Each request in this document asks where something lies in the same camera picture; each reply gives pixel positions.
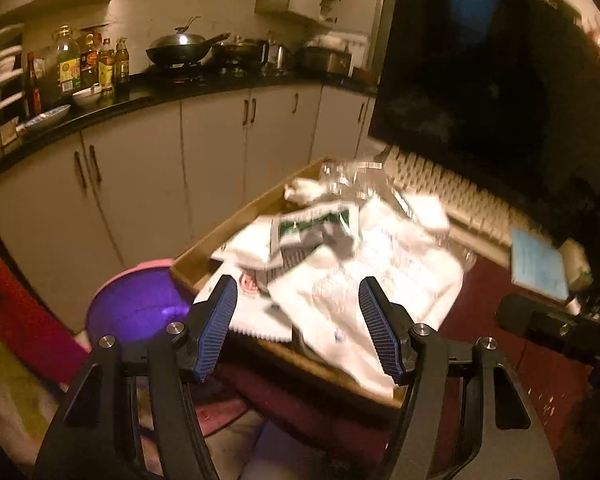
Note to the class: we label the white flat packet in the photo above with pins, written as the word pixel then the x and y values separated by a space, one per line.
pixel 247 242

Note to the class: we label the dark cooking pot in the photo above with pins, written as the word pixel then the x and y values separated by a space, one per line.
pixel 237 52

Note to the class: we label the white keyboard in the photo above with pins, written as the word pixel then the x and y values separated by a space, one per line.
pixel 460 195

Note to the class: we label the large cooking oil bottle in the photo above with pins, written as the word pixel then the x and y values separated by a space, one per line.
pixel 69 65

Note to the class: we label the blue note pad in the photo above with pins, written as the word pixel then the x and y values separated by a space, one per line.
pixel 537 262

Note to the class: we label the white lower cabinets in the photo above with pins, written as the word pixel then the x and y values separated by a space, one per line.
pixel 145 175

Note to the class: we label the black wok with steel lid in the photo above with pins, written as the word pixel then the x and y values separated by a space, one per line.
pixel 180 47

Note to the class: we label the red cloth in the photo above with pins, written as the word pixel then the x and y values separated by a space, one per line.
pixel 15 310

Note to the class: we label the crumpled white tissue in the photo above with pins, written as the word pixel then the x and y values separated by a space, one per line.
pixel 305 191

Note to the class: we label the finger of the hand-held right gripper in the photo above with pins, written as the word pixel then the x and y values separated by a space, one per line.
pixel 515 314

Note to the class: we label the steel kettle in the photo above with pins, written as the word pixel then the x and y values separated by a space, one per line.
pixel 279 56

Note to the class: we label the white packet with red label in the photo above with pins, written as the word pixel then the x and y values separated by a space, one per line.
pixel 247 285

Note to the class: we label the dish rack with plates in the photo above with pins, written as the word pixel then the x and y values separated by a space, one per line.
pixel 0 75

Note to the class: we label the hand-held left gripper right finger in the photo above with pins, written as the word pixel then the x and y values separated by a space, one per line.
pixel 380 332

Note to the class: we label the purple plastic basin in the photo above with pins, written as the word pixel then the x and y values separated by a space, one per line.
pixel 130 305

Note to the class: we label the clear plastic bag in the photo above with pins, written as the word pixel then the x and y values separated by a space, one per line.
pixel 352 176

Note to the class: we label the white bowl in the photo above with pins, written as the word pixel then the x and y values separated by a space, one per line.
pixel 86 97

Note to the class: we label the steel roasting pan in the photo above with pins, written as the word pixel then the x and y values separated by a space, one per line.
pixel 325 60

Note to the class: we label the black kitchen counter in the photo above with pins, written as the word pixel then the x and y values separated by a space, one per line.
pixel 155 92

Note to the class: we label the blue patterned plate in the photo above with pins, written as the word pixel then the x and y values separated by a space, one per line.
pixel 45 117

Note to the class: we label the black monitor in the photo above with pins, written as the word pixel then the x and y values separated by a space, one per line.
pixel 480 75

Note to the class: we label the green and white packet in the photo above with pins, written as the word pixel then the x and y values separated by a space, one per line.
pixel 305 227

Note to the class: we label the small oil bottle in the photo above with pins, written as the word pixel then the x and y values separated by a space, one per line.
pixel 122 62
pixel 106 65
pixel 90 62

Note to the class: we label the dark sauce bottle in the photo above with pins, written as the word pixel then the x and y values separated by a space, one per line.
pixel 32 90

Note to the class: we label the colourful floor mat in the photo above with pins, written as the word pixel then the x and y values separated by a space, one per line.
pixel 10 410

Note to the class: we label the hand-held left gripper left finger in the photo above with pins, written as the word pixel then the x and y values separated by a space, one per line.
pixel 214 332

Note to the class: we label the white square packet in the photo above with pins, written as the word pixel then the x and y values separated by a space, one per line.
pixel 430 211

